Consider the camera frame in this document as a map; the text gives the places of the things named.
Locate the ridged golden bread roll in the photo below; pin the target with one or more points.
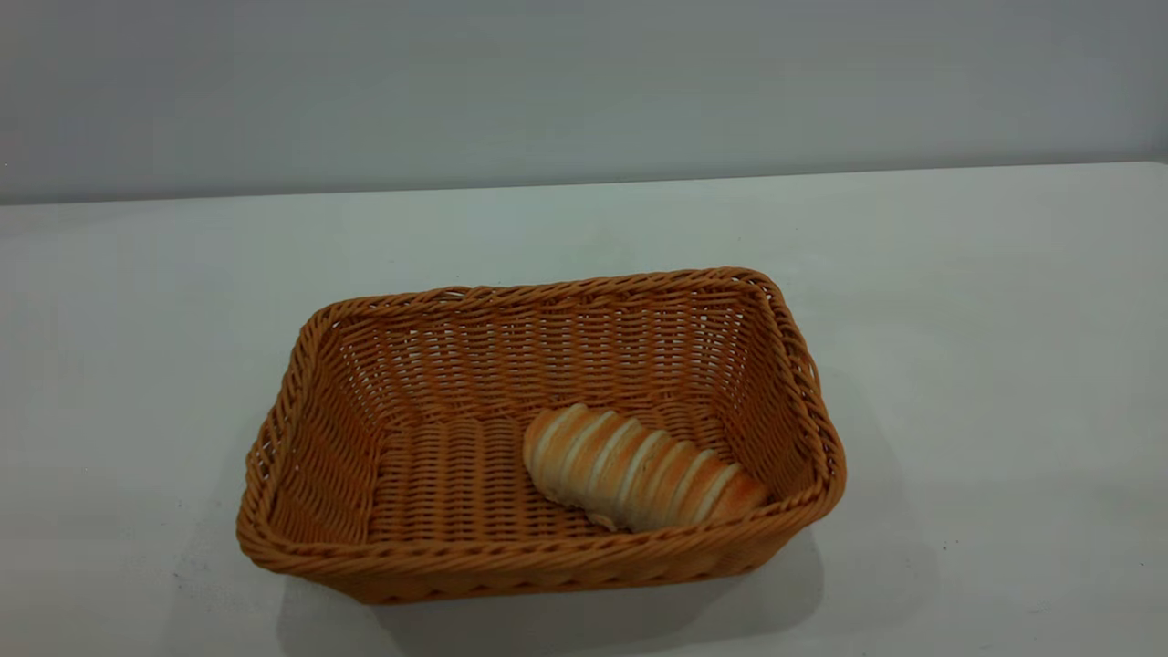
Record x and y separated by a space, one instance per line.
639 470

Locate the orange woven wicker basket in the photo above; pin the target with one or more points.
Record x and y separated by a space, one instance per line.
438 484

